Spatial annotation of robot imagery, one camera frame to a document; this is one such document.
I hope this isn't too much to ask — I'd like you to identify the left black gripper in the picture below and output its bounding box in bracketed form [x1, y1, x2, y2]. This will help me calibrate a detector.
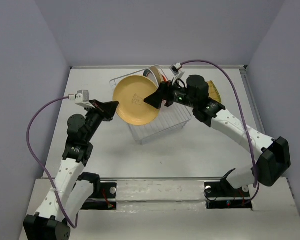
[84, 99, 119, 142]

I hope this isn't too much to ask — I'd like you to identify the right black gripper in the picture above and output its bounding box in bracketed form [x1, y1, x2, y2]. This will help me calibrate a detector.
[143, 77, 198, 109]

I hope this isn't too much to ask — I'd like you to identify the cream plate with leaf pattern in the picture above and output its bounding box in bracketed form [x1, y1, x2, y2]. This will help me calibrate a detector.
[149, 66, 164, 85]

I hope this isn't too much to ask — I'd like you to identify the white wire dish rack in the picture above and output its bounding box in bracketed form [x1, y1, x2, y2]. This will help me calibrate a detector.
[109, 65, 192, 144]

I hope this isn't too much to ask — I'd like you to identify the plain yellow round plate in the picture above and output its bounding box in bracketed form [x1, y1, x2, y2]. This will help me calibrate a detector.
[112, 75, 160, 126]

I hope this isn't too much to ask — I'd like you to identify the white plate with green rim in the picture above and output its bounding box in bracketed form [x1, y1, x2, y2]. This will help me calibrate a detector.
[143, 68, 157, 82]

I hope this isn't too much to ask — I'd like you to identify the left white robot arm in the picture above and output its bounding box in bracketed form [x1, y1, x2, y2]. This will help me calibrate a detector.
[23, 100, 119, 240]

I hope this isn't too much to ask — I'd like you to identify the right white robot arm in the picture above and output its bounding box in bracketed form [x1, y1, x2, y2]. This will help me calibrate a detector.
[144, 75, 291, 196]

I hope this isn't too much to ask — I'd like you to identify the yellow green bamboo-pattern plate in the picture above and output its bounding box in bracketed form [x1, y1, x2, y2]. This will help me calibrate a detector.
[207, 80, 222, 104]

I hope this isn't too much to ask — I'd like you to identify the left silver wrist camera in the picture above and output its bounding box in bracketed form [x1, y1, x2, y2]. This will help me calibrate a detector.
[74, 90, 90, 106]

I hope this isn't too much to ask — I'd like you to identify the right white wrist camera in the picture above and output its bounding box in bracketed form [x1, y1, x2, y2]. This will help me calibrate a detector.
[169, 62, 185, 83]

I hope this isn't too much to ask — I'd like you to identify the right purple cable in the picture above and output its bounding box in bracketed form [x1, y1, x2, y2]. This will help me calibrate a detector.
[179, 59, 261, 208]

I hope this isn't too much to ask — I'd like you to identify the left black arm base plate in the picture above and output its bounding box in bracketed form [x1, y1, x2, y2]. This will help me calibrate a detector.
[81, 182, 117, 211]

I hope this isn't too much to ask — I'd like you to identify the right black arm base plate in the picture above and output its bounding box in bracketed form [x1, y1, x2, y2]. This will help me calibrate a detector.
[203, 181, 253, 210]

